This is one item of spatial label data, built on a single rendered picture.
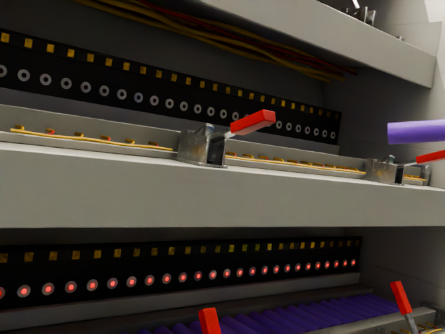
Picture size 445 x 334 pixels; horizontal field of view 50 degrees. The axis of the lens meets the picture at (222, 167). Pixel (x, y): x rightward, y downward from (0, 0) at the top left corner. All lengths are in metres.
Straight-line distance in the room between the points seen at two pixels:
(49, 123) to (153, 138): 0.08
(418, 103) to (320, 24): 0.26
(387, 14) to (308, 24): 0.31
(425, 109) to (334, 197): 0.32
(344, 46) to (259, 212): 0.26
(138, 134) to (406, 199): 0.32
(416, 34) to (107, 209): 0.58
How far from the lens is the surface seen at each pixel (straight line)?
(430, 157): 0.55
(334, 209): 0.47
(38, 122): 0.35
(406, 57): 0.69
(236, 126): 0.34
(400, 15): 0.81
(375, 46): 0.63
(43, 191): 0.30
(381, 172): 0.57
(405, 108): 0.77
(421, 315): 0.68
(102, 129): 0.37
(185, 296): 0.53
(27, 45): 0.49
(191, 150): 0.37
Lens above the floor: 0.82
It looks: 13 degrees up
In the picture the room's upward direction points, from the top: 6 degrees counter-clockwise
